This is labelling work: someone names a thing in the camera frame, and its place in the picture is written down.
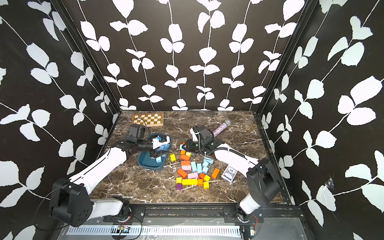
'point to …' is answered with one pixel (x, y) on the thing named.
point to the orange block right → (215, 173)
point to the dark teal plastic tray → (146, 161)
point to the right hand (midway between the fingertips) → (181, 145)
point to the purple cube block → (179, 186)
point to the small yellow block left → (172, 156)
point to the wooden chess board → (155, 119)
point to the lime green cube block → (189, 154)
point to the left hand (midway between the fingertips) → (168, 142)
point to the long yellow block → (187, 182)
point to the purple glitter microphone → (223, 127)
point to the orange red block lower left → (182, 173)
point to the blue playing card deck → (229, 173)
